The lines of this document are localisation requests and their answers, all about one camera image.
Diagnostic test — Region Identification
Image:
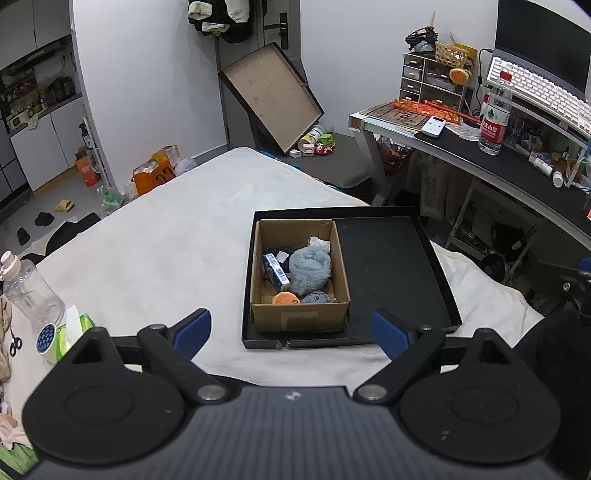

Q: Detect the blue denim fish toy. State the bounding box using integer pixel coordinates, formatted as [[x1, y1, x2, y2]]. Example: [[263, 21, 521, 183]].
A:
[[301, 290, 332, 304]]

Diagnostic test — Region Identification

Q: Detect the orange burger plush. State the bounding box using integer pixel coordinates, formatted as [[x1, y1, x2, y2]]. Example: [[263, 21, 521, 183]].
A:
[[271, 291, 301, 305]]

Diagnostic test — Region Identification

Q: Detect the blue tissue pack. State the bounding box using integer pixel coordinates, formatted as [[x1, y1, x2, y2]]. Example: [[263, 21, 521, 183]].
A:
[[263, 253, 290, 291]]

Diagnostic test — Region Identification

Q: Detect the grey fluffy plush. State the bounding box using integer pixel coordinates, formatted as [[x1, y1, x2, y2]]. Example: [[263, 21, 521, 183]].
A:
[[290, 236, 332, 296]]

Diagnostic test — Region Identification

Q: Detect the black stitched fabric toy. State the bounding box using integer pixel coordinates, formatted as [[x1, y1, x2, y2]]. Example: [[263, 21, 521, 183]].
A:
[[263, 246, 294, 274]]

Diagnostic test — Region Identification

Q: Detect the black shallow tray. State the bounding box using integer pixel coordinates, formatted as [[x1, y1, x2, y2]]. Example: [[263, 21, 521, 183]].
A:
[[242, 207, 462, 349]]

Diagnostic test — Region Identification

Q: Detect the brown cardboard box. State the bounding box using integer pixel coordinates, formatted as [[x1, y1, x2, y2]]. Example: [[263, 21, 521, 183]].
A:
[[247, 219, 351, 333]]

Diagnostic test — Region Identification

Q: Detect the white bed cover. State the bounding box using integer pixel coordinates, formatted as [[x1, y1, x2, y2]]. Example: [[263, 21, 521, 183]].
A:
[[0, 146, 546, 416]]

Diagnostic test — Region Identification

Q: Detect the green tissue box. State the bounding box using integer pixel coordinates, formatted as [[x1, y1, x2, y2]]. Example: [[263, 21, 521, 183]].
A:
[[55, 305, 95, 362]]

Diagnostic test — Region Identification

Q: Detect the grey curved desk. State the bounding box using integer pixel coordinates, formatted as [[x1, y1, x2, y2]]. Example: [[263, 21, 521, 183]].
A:
[[349, 112, 590, 248]]

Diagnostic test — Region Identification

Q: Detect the hanging white tote bag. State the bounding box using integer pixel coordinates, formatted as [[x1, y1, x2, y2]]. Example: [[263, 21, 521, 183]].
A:
[[419, 152, 457, 223]]

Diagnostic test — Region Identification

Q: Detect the orange shopping bag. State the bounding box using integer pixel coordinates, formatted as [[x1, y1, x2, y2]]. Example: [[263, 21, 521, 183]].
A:
[[131, 145, 180, 196]]

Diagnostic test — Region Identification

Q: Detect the clear plastic bottle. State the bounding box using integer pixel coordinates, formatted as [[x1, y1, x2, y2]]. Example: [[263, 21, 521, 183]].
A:
[[1, 250, 65, 335]]

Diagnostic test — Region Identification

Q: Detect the grey padded bench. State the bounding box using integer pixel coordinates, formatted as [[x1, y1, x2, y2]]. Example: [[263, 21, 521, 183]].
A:
[[279, 134, 373, 190]]

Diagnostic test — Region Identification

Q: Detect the yellow slipper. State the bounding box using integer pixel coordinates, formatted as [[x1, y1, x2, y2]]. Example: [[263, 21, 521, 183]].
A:
[[54, 199, 75, 213]]

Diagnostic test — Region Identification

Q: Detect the red plastic basket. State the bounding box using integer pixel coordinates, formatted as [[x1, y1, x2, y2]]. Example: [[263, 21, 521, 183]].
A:
[[378, 139, 413, 174]]

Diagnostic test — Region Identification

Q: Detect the orange carton on floor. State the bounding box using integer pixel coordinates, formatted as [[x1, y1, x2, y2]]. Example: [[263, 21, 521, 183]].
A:
[[75, 149, 100, 188]]

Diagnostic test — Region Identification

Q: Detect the white keyboard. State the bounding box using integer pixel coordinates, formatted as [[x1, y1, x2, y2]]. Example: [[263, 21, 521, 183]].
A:
[[486, 56, 590, 141]]

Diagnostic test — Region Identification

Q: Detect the red round toy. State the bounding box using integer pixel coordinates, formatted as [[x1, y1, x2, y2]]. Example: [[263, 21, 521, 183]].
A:
[[315, 144, 335, 156]]

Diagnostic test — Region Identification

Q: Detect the water bottle red label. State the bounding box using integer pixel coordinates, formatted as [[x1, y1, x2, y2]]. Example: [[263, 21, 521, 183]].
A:
[[478, 70, 513, 156]]

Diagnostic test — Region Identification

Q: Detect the green toy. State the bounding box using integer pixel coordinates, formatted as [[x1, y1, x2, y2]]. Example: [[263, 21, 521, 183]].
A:
[[320, 133, 335, 148]]

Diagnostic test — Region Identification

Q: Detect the white supplement jar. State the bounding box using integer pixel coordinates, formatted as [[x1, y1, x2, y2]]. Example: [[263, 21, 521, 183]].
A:
[[297, 124, 327, 150]]

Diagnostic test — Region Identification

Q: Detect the red paper scroll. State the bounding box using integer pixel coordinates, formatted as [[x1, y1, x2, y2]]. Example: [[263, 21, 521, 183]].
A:
[[391, 99, 481, 125]]

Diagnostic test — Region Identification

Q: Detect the white kitchen cabinet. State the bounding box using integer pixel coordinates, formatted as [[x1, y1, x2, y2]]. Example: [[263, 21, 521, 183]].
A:
[[10, 96, 85, 191]]

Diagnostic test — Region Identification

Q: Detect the burger plush on drawers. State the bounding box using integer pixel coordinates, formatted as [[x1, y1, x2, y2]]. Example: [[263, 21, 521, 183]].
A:
[[449, 68, 472, 85]]

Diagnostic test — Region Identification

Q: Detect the leaning black box lid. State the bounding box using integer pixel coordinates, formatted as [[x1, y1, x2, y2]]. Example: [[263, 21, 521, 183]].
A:
[[218, 43, 325, 154]]

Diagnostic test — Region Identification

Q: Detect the grey drawer organizer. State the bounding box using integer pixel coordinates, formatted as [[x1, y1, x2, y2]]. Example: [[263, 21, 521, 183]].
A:
[[399, 53, 473, 113]]

